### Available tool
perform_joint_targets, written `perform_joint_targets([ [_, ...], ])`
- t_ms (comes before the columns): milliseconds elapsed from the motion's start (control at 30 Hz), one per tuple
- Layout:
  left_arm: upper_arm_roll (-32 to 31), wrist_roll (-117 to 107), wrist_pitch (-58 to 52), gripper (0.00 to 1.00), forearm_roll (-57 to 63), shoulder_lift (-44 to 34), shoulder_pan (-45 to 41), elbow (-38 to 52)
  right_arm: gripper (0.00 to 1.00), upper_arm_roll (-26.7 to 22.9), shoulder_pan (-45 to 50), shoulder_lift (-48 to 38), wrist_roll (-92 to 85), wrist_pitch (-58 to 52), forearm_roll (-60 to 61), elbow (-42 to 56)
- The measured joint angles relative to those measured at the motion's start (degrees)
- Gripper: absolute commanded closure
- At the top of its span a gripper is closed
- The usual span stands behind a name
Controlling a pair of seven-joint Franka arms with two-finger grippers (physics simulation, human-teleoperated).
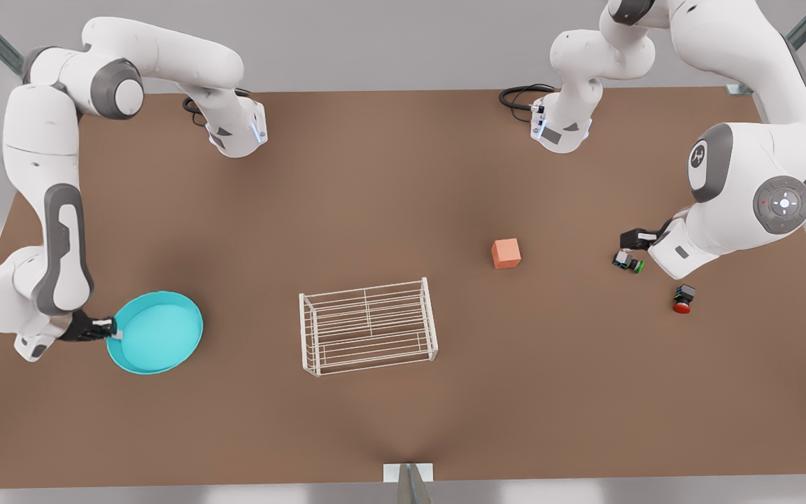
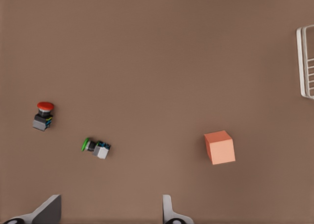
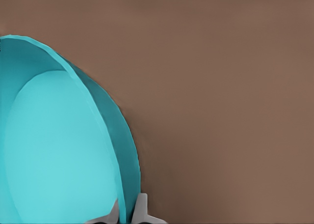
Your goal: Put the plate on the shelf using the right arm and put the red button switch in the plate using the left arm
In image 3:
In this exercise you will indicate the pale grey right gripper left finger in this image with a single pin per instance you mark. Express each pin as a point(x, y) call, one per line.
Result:
point(113, 215)

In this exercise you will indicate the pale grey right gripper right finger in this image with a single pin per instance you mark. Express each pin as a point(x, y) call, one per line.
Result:
point(142, 209)

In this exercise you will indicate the turquoise plate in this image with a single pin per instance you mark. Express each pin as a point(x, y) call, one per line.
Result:
point(59, 140)

